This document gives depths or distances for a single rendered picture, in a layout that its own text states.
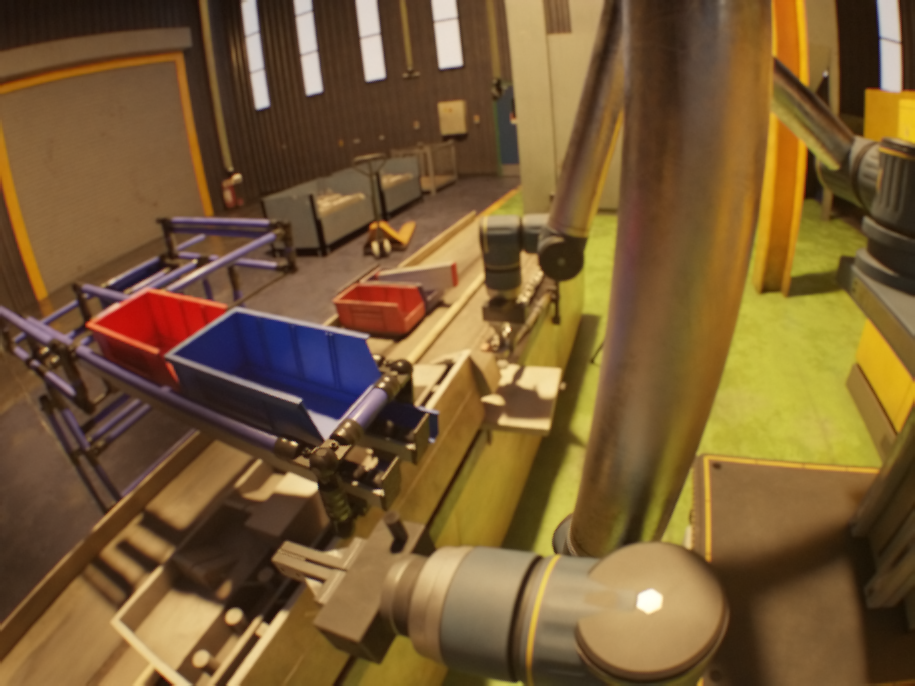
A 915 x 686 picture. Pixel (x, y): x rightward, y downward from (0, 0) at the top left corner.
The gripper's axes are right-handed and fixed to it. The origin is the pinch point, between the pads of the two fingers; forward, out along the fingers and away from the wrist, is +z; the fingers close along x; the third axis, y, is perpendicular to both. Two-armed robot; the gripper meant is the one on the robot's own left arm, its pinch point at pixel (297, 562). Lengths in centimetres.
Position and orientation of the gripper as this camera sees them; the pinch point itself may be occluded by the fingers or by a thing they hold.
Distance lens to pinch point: 49.9
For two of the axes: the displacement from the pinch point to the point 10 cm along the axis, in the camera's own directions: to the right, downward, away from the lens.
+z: -9.0, 0.5, 4.4
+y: -2.6, -8.7, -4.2
